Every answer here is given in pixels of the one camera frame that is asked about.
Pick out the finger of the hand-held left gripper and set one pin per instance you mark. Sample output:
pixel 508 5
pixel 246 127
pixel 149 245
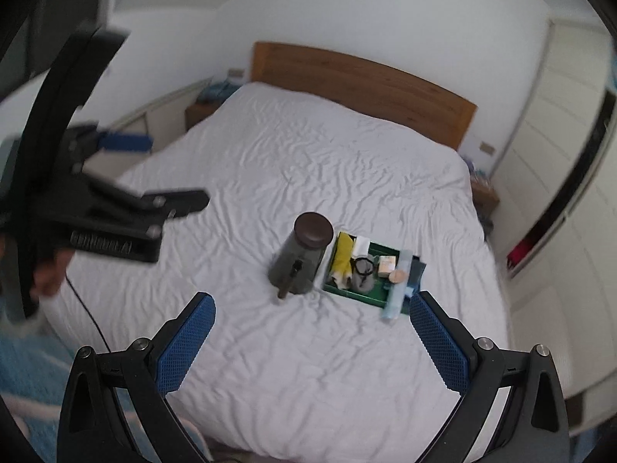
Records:
pixel 183 201
pixel 127 143

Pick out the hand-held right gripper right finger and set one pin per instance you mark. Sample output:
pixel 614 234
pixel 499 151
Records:
pixel 438 342

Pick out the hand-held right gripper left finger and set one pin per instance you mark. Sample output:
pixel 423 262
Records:
pixel 185 342

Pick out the dark teal towel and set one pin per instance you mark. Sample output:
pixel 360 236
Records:
pixel 418 275

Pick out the round peach powder puff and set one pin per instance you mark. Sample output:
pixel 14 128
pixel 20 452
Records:
pixel 396 277

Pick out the green tray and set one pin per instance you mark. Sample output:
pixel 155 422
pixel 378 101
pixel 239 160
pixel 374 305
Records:
pixel 371 296

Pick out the small orange box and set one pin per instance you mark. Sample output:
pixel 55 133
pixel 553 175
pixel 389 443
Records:
pixel 386 266

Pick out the grey sock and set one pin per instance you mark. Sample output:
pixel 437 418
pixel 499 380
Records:
pixel 364 283

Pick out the white cotton pad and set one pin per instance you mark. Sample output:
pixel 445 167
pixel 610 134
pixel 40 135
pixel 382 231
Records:
pixel 360 246

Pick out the yellow sock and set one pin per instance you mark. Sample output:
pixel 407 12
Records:
pixel 343 258

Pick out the person's left hand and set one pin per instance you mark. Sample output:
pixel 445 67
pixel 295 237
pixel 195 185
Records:
pixel 50 277

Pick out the wooden nightstand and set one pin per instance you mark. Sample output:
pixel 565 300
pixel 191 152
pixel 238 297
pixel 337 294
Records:
pixel 200 115
pixel 484 197

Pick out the blue cloth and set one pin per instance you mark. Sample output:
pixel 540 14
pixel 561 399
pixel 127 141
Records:
pixel 219 92

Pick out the red clothes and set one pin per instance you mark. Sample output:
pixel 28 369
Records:
pixel 518 254

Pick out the white bed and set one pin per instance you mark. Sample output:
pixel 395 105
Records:
pixel 299 164

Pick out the dark glass jug brown lid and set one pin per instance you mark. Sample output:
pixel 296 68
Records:
pixel 299 260

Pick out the blue patterned rug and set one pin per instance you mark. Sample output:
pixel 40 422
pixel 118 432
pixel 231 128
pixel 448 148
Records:
pixel 33 381

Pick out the wooden headboard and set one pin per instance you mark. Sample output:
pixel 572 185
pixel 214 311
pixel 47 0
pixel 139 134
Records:
pixel 361 87

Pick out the white wardrobe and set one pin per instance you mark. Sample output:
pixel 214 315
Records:
pixel 554 154

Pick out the wall socket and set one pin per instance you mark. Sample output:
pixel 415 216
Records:
pixel 236 73
pixel 488 148

